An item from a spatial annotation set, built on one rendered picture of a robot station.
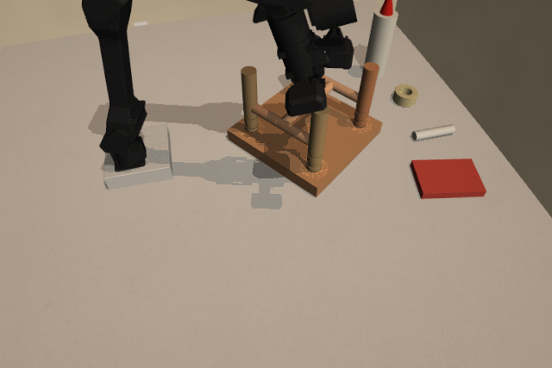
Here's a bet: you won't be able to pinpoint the flat red rectangular block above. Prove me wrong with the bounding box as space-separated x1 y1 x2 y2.
410 159 486 199

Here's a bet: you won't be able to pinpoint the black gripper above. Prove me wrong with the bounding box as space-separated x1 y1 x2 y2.
276 29 327 117

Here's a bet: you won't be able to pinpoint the brown wooden stool seat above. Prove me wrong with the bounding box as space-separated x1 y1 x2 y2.
228 83 383 197

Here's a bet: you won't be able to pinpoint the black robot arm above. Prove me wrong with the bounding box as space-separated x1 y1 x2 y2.
82 0 357 172

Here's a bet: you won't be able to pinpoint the brown wooden stool legs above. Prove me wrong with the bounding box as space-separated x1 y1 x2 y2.
241 62 380 172

